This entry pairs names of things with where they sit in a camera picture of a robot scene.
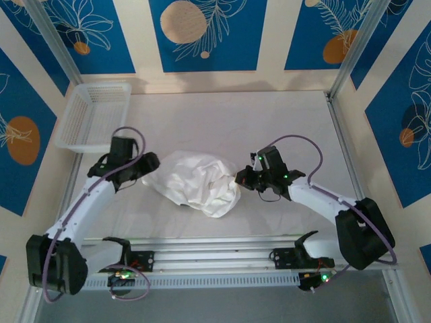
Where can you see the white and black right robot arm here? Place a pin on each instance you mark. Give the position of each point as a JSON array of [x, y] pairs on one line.
[[313, 203]]

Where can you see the aluminium frame leg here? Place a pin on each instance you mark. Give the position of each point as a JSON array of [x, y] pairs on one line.
[[395, 296], [28, 311]]

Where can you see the black left controller board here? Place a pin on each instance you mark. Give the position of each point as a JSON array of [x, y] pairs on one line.
[[112, 280]]

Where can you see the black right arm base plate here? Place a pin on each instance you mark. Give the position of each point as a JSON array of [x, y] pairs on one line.
[[281, 259]]

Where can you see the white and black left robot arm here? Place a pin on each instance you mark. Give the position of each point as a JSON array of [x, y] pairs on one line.
[[84, 215]]

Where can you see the aluminium corner post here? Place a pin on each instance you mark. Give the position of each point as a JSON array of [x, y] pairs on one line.
[[54, 43], [353, 54]]

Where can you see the black right controller board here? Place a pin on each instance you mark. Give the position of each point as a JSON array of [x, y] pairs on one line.
[[308, 283]]

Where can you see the aluminium mounting rail frame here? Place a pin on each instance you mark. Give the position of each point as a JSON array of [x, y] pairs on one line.
[[208, 255]]

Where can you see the white t-shirt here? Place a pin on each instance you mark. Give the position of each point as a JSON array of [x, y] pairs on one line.
[[195, 181]]

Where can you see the white plastic mesh basket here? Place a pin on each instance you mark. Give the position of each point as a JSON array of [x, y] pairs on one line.
[[94, 114]]

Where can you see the black controller board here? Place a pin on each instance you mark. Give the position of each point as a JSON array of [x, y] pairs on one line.
[[112, 280], [308, 283]]

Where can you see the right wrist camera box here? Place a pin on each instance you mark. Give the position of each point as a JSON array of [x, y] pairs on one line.
[[256, 165]]

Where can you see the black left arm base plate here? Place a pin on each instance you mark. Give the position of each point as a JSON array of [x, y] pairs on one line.
[[146, 260]]

